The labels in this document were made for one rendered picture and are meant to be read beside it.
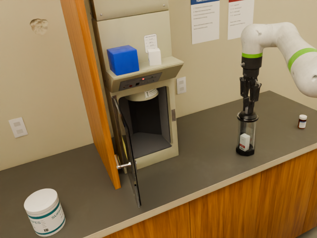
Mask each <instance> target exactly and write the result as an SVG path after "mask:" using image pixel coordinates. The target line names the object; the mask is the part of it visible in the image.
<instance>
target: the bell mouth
mask: <svg viewBox="0 0 317 238"><path fill-rule="evenodd" d="M158 93H159V92H158V90H157V88H155V89H151V90H148V91H144V92H140V93H135V94H132V95H128V96H125V98H126V99H128V100H130V101H136V102H139V101H146V100H150V99H152V98H154V97H156V96H157V95H158Z"/></svg>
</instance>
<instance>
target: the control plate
mask: <svg viewBox="0 0 317 238"><path fill-rule="evenodd" d="M161 74H162V72H161V73H156V74H153V75H148V76H143V77H139V78H135V79H131V80H126V81H123V82H120V87H119V91H121V90H125V89H129V88H133V87H137V86H141V85H145V84H150V83H154V82H157V81H158V80H159V78H160V76H161ZM152 76H153V77H152ZM143 78H144V79H143ZM142 79H143V80H142ZM153 80H154V81H153ZM148 81H149V82H148ZM143 82H144V83H143ZM136 83H139V85H137V86H135V85H136ZM130 85H132V87H129V86H130ZM123 87H125V88H123Z"/></svg>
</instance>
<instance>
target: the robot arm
mask: <svg viewBox="0 0 317 238"><path fill-rule="evenodd" d="M241 42H242V63H241V64H240V65H241V67H242V68H243V72H242V74H243V76H242V77H240V78H239V79H240V95H241V96H242V97H243V111H245V108H246V107H248V114H251V113H253V109H254V103H255V102H257V101H258V99H259V92H260V87H261V86H262V84H261V83H259V82H258V79H257V77H258V75H259V68H260V67H261V66H262V56H263V49H264V48H267V47H278V49H279V50H280V52H281V53H282V55H283V57H284V59H285V61H286V65H287V68H288V69H289V72H290V74H291V76H292V78H293V80H294V82H295V84H296V86H297V88H298V90H299V91H300V92H301V93H302V94H304V95H305V96H308V97H312V98H317V49H316V48H314V47H313V46H311V45H309V44H308V43H307V42H306V41H304V39H303V38H302V37H301V36H300V34H299V32H298V30H297V28H296V26H295V25H294V24H292V23H289V22H282V23H276V24H250V25H248V26H246V27H245V28H244V29H243V31H242V33H241ZM249 92H250V101H249V96H248V94H249Z"/></svg>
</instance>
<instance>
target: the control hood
mask: <svg viewBox="0 0 317 238"><path fill-rule="evenodd" d="M183 64H184V62H183V61H181V60H179V59H177V58H175V57H173V56H171V57H166V58H161V65H155V66H150V65H149V62H148V61H147V62H142V63H139V71H136V72H132V73H128V74H123V75H119V76H116V75H115V74H114V73H113V72H112V71H111V70H107V71H106V73H107V78H108V85H109V89H110V92H111V93H115V92H118V91H119V87H120V82H123V81H126V80H131V79H135V78H139V77H144V76H148V75H153V74H156V73H161V72H162V74H161V76H160V78H159V80H158V82H159V81H163V80H167V79H171V78H175V77H176V76H177V74H178V72H179V71H180V69H181V67H182V66H183ZM126 90H127V89H126Z"/></svg>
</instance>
